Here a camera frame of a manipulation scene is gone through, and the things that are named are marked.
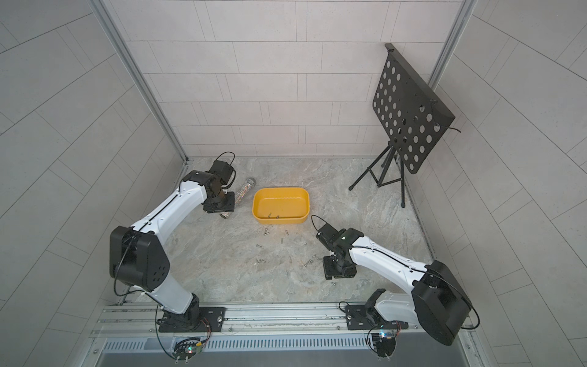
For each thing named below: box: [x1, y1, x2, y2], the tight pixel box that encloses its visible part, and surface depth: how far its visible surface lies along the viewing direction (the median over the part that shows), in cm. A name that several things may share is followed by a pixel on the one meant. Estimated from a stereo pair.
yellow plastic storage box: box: [252, 187, 311, 225], surface depth 98 cm
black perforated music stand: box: [348, 42, 456, 208], surface depth 77 cm
